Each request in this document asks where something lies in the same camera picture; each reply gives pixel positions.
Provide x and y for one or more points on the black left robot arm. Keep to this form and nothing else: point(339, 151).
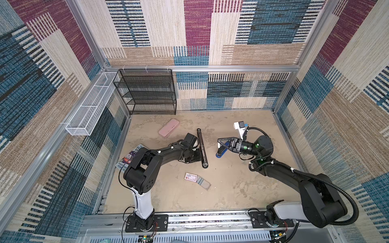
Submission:
point(142, 173)

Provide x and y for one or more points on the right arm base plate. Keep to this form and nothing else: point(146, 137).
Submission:
point(270, 219)

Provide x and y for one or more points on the white wire mesh basket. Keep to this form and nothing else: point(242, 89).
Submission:
point(89, 112)

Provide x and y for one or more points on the colourful paperback book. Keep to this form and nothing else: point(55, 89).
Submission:
point(123, 164)

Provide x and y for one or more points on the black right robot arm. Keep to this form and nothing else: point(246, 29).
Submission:
point(322, 202)

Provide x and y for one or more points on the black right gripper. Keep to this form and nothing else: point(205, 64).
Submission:
point(235, 143)

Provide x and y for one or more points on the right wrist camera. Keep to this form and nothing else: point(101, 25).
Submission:
point(241, 126)

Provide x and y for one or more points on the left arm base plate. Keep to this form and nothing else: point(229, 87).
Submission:
point(154, 222)

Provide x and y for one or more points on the black mesh shelf rack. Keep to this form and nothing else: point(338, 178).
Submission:
point(147, 91)

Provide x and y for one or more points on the blue stapler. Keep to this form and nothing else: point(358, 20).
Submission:
point(221, 151)

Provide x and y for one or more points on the red white staple box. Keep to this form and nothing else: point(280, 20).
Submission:
point(191, 177)

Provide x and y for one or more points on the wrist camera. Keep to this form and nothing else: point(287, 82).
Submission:
point(190, 141)
point(241, 126)

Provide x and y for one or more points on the black stapler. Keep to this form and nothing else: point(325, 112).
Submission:
point(202, 148)

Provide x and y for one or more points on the pink pencil case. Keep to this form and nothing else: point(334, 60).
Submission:
point(169, 127)

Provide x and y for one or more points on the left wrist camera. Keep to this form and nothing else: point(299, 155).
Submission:
point(190, 141)

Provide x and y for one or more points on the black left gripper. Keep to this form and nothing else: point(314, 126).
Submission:
point(197, 157)

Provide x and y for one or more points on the aluminium front rail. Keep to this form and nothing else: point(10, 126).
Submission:
point(220, 226)

